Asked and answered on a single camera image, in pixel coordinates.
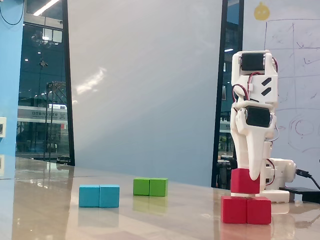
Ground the ceiling light strip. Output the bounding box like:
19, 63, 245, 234
33, 0, 61, 17

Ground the yellow round sticker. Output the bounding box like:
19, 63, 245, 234
253, 1, 272, 21

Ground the black power cable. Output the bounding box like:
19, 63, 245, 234
294, 168, 320, 191

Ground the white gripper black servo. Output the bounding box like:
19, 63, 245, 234
230, 99, 279, 182

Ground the red white black servo cable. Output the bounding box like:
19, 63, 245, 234
231, 71, 261, 104
265, 157, 276, 176

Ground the white wall switch box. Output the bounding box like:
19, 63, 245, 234
0, 116, 7, 138

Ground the small red cube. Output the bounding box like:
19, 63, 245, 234
230, 168, 261, 195

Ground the whiteboard with pen drawings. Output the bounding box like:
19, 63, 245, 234
240, 0, 320, 176

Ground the thin black wall cable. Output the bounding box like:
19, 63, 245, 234
0, 0, 26, 26

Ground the black window frame post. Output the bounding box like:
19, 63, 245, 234
210, 0, 245, 189
60, 0, 76, 167

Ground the flat black box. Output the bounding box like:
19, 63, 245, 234
279, 186, 320, 203

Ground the long green block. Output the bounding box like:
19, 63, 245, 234
132, 177, 169, 197

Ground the long blue block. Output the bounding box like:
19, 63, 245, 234
78, 184, 120, 208

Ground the long red block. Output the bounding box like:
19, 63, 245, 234
220, 195, 272, 225

